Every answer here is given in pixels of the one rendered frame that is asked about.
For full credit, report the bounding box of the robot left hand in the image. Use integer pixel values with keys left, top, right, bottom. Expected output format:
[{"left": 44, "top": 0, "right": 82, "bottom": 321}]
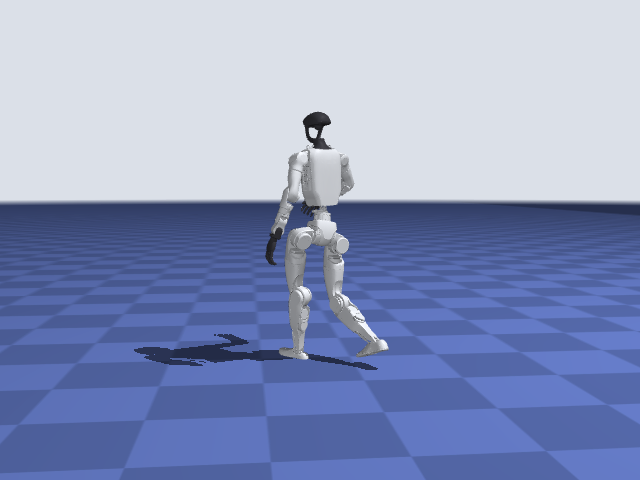
[{"left": 265, "top": 228, "right": 283, "bottom": 265}]

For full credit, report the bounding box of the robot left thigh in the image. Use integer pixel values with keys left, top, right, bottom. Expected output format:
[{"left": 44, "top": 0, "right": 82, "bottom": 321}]
[{"left": 285, "top": 227, "right": 315, "bottom": 306}]

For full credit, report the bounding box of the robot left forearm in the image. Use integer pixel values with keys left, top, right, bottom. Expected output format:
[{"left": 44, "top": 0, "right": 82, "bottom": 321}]
[{"left": 271, "top": 187, "right": 293, "bottom": 236}]

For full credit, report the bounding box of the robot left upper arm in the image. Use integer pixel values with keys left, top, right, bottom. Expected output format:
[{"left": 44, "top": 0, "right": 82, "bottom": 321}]
[{"left": 287, "top": 151, "right": 308, "bottom": 203}]

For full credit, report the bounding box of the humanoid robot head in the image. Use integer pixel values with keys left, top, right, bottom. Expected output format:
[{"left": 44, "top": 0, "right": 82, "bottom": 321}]
[{"left": 303, "top": 112, "right": 332, "bottom": 149}]

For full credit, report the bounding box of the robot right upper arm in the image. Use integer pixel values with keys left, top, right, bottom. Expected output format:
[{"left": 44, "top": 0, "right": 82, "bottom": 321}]
[{"left": 339, "top": 152, "right": 354, "bottom": 192}]

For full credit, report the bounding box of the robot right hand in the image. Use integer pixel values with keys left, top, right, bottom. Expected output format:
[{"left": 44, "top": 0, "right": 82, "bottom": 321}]
[{"left": 301, "top": 200, "right": 320, "bottom": 217}]

